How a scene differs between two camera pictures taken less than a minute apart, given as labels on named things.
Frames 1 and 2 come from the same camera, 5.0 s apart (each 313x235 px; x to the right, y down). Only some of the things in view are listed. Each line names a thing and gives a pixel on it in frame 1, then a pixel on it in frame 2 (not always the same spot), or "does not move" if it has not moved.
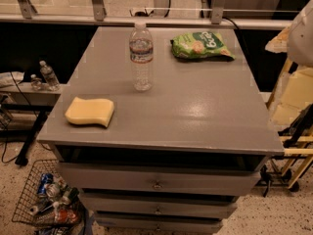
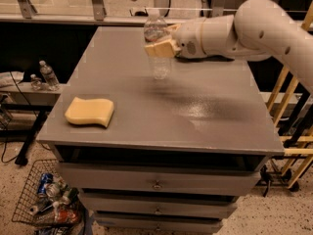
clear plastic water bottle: (141, 53) → (156, 30)
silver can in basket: (53, 191) does not move
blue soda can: (46, 178) does not move
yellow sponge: (90, 111) does not move
